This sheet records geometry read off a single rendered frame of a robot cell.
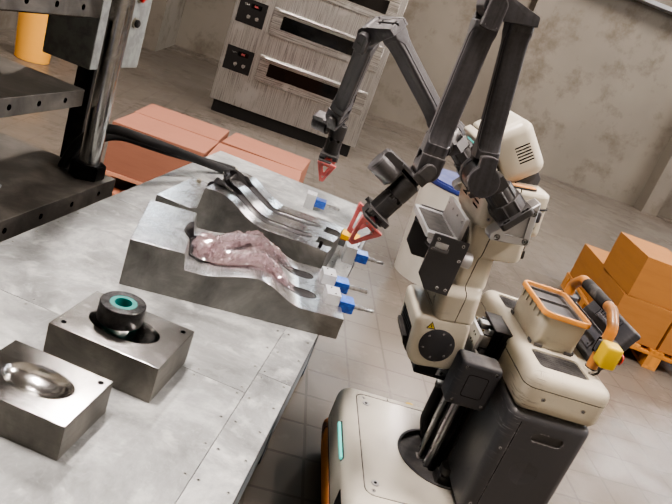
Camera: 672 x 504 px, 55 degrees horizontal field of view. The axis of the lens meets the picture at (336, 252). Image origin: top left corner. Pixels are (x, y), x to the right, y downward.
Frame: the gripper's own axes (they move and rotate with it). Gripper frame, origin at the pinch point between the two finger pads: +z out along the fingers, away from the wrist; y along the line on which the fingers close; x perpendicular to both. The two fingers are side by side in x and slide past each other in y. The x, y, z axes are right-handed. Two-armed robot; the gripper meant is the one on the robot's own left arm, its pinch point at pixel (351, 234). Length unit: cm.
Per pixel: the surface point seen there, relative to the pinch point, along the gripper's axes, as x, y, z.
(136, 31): -78, -73, 18
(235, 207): -22.4, -17.9, 21.1
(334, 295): 4.6, 12.3, 10.6
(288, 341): 1.0, 25.1, 21.5
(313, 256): 1.0, -12.5, 14.4
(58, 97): -75, -26, 35
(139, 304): -31, 46, 26
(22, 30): -219, -504, 193
